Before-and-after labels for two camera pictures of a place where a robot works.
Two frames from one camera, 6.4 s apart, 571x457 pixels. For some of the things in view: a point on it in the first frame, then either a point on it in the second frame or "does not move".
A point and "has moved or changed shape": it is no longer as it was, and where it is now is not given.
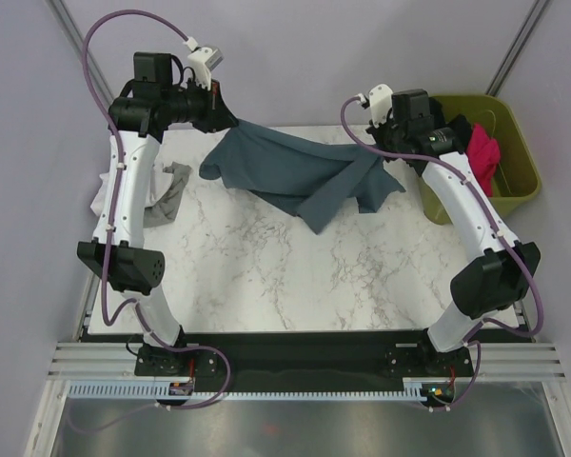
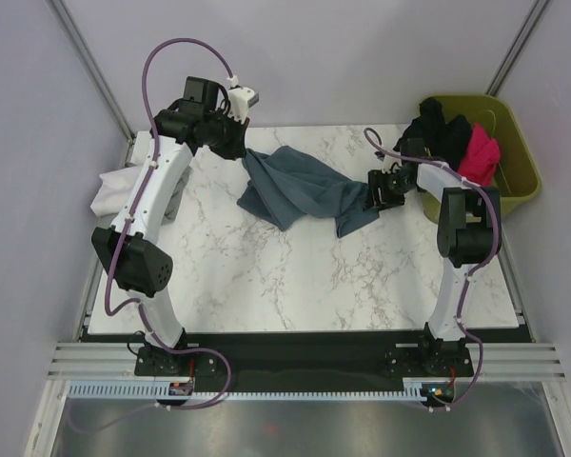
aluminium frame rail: [88, 360] does not move
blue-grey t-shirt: [302, 177] has moved or changed shape
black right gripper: [378, 132] -> [377, 180]
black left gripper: [216, 115] -> [236, 149]
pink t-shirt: [483, 153] does not move
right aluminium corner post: [528, 30] does not move
